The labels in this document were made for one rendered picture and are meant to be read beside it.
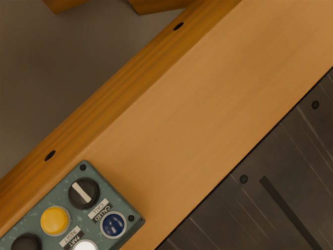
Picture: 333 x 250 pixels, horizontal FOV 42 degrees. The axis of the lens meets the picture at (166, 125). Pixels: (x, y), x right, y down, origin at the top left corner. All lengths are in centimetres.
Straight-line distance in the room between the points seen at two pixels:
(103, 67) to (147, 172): 92
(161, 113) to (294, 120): 17
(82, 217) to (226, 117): 19
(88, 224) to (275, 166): 24
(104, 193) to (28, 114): 94
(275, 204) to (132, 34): 93
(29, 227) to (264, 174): 27
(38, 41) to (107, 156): 91
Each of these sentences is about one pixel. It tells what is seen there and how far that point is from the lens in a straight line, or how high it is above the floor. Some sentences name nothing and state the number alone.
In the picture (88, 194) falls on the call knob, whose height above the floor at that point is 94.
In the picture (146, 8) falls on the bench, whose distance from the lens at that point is 128.
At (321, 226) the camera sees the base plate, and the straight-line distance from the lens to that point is 61.
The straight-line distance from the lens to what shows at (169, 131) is 45.
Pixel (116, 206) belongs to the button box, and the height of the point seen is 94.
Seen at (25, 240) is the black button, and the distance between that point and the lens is 42.
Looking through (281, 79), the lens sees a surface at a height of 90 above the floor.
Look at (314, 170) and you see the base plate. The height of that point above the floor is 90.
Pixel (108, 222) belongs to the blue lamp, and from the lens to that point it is 41.
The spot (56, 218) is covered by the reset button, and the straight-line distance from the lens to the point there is 41.
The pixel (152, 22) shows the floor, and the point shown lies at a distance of 140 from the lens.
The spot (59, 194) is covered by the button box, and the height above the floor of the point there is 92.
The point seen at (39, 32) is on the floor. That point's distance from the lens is 132.
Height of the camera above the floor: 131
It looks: 66 degrees down
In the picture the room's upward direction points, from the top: 116 degrees clockwise
